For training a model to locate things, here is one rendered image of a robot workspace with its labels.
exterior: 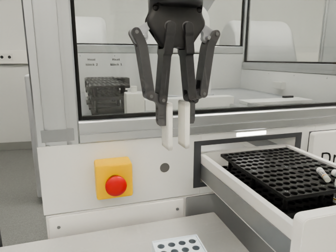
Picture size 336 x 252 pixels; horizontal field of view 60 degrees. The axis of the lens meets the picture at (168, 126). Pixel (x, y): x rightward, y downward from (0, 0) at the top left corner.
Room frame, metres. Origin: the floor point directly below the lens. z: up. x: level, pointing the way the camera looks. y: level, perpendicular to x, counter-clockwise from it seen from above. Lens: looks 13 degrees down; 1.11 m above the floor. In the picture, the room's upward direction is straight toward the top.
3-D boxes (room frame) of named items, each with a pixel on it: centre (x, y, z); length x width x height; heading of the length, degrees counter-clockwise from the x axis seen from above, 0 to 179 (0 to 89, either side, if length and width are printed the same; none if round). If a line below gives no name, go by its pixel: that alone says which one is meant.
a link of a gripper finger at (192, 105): (0.44, -0.04, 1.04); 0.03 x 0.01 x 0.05; 110
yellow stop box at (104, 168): (0.55, 0.11, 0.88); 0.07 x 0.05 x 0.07; 107
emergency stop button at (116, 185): (0.52, 0.10, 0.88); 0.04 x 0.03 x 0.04; 107
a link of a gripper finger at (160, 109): (0.41, 0.02, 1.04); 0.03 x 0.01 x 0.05; 110
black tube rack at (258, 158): (0.55, -0.24, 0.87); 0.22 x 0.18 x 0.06; 17
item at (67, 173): (1.14, -0.10, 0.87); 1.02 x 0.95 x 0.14; 107
